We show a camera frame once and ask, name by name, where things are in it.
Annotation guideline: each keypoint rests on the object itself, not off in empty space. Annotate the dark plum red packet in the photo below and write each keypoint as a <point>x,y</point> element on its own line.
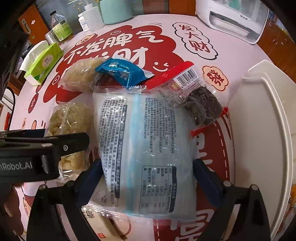
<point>183,87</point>

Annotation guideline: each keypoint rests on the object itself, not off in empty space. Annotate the wooden cabinet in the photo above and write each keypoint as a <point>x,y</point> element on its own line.
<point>279,47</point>

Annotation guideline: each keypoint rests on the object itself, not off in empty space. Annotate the green tissue box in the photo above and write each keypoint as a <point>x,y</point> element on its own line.
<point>39,62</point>

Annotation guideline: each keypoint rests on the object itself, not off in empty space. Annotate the white squeeze bottle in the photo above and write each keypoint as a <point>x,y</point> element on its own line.
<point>93,17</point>

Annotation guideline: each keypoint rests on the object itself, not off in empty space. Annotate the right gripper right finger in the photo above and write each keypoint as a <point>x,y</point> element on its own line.
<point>209,181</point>

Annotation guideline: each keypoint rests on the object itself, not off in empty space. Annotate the pale biscuit packet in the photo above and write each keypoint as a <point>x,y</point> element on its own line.
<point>82,76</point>

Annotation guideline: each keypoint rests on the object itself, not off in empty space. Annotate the white plastic storage bin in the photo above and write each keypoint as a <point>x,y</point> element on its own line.
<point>262,117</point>

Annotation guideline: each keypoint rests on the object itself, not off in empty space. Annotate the pale puffed snack packet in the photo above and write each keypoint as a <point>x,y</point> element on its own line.
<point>67,118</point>

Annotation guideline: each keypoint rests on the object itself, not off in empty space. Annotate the large light blue bag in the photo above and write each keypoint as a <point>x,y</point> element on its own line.
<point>147,155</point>

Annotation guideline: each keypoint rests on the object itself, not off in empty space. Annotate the white cosmetic storage box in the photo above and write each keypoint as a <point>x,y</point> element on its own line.
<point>243,19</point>

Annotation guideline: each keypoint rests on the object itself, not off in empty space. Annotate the teal cylindrical canister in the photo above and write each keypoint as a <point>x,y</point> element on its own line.
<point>115,11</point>

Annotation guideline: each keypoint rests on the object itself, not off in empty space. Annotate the small white pill bottle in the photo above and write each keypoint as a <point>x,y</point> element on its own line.
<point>83,23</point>

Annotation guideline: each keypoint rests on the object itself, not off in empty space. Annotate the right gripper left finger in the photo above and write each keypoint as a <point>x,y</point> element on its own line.
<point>87,181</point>

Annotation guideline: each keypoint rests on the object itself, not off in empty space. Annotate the small metal tin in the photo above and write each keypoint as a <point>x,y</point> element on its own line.
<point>51,38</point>

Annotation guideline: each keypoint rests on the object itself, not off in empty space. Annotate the beige cracker packet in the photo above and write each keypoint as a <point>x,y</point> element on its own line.
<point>101,224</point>

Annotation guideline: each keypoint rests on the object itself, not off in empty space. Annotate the blue foil snack packet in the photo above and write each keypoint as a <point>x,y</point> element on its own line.
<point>124,72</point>

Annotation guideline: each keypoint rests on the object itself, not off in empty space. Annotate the clear bottle green label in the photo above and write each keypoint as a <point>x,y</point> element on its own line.
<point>61,27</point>

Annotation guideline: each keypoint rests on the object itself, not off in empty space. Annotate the person's left hand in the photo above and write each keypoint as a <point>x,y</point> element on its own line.
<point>11,215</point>

